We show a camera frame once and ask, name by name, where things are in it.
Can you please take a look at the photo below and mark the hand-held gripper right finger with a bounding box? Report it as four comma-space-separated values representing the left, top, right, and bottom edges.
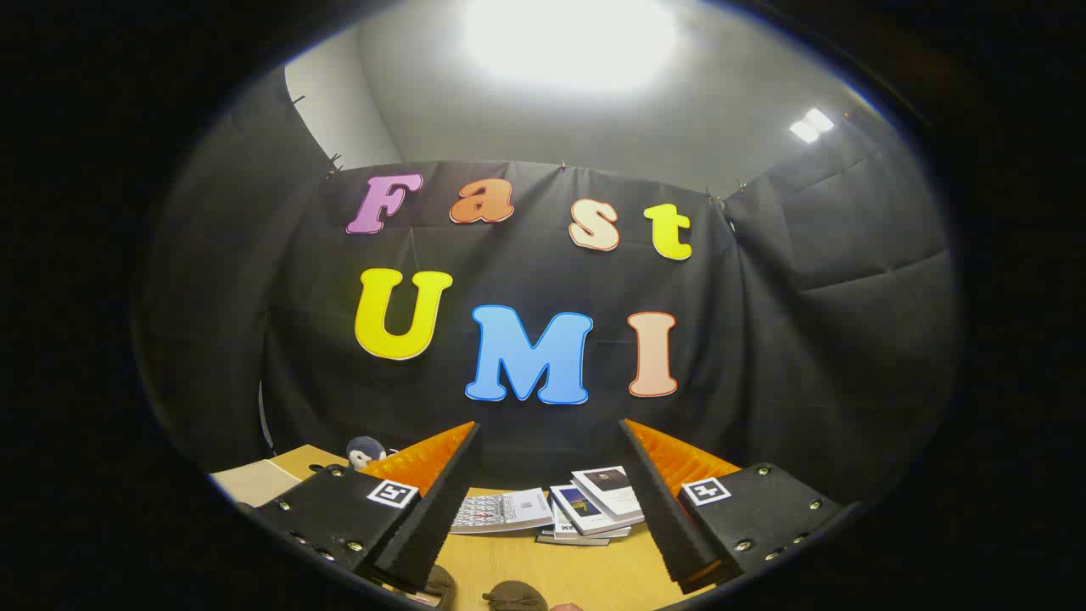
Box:
618, 418, 845, 595

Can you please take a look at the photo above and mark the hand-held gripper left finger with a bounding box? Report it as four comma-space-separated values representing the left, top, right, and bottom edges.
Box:
253, 422, 482, 593

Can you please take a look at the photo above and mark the brown fuzzy shoe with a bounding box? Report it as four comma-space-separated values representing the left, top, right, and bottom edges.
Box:
482, 580, 549, 611
422, 564, 457, 610

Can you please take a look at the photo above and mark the beige fabric storage box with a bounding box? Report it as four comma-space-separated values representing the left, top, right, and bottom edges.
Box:
210, 460, 303, 510

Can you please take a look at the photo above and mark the white book patterned cover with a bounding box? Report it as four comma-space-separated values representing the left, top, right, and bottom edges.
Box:
450, 488, 555, 535

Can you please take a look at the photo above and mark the white paperback book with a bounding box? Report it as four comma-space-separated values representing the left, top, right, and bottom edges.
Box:
543, 524, 633, 541

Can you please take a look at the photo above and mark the penguin plush toy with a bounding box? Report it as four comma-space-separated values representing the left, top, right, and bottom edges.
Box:
346, 436, 400, 472

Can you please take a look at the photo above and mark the small ceiling light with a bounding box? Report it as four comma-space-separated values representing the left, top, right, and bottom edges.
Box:
789, 108, 837, 143

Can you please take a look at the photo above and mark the large ceiling light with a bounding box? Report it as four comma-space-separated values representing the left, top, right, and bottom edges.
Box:
462, 0, 680, 94

